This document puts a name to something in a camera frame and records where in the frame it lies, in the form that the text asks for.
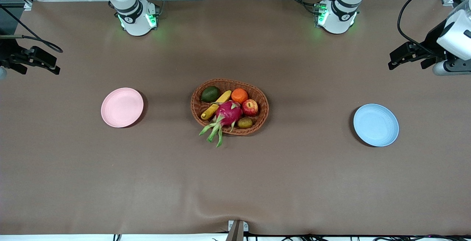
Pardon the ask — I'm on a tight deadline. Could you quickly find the red apple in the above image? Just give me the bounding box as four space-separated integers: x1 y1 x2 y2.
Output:
242 99 259 117

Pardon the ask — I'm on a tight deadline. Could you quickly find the yellow banana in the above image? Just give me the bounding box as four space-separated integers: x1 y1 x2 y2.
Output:
201 90 232 120

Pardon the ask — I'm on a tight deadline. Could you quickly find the blue plate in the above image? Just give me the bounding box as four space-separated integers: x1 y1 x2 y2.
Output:
353 103 400 147

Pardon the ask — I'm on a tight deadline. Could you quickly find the pink plate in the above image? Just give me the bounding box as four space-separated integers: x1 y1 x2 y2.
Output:
101 87 144 128

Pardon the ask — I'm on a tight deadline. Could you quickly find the brown wicker basket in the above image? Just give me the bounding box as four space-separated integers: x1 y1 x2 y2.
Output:
190 78 269 136

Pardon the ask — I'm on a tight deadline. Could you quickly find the orange fruit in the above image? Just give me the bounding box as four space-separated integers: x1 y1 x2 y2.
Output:
231 88 249 104

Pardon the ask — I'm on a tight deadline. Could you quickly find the green avocado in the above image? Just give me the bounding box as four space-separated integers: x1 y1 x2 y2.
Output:
201 86 220 103

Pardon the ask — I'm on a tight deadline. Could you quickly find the pink dragon fruit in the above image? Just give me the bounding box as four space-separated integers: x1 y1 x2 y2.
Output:
199 100 243 148

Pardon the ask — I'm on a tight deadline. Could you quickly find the brown table cloth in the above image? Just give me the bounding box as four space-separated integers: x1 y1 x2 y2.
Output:
0 0 471 236

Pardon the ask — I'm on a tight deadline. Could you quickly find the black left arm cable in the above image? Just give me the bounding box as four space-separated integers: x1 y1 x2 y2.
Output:
397 0 471 56

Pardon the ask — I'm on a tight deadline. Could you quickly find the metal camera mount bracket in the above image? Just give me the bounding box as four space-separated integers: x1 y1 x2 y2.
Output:
227 220 249 241

